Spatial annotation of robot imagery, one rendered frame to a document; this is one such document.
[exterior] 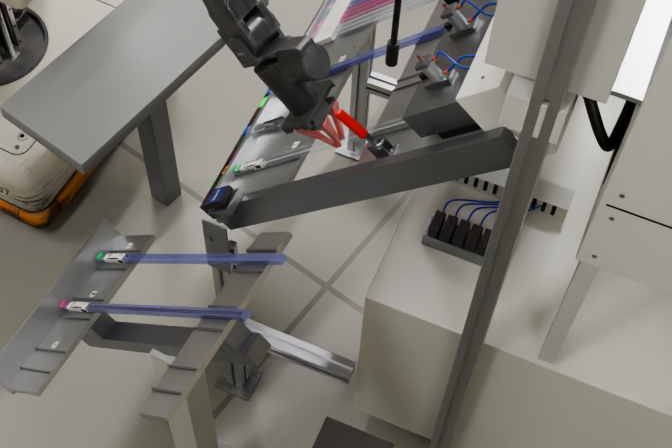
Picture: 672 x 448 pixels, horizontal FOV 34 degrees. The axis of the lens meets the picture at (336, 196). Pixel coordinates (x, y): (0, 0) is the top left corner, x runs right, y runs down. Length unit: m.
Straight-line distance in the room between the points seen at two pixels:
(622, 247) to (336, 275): 1.26
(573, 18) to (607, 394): 0.96
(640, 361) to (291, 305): 0.99
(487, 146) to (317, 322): 1.26
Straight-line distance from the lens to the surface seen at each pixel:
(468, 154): 1.60
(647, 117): 1.44
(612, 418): 2.17
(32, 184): 2.73
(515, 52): 1.39
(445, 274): 2.13
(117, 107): 2.38
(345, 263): 2.83
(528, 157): 1.51
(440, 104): 1.61
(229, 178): 2.10
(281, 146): 2.05
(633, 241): 1.66
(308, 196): 1.87
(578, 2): 1.28
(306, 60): 1.72
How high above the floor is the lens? 2.48
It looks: 58 degrees down
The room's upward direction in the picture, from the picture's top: 3 degrees clockwise
